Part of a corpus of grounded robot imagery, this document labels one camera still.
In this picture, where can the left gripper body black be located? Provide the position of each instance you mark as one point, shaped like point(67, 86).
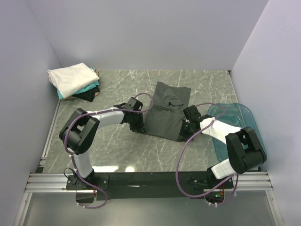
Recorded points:
point(136, 123)

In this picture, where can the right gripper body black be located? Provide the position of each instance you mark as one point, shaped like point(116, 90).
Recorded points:
point(186, 132)

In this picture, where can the dark grey t-shirt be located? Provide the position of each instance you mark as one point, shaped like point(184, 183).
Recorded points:
point(164, 119)

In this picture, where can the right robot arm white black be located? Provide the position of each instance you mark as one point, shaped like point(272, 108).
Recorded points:
point(244, 148)

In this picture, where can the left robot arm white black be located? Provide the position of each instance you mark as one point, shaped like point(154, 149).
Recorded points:
point(79, 132)

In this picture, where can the teal plastic bin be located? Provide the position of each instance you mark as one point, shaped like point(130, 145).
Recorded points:
point(237, 115)

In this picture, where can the black folded t-shirt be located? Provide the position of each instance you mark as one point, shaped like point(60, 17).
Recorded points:
point(88, 95)

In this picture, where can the beige patterned folded cloth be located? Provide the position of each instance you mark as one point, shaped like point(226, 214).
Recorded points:
point(95, 71)

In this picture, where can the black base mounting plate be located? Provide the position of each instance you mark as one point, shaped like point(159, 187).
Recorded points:
point(126, 185)

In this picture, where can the teal folded t-shirt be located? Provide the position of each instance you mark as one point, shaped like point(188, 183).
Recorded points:
point(85, 89)

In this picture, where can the white folded t-shirt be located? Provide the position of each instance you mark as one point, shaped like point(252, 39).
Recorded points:
point(70, 79)

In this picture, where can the aluminium rail frame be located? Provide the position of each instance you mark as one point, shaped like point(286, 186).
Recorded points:
point(56, 183)

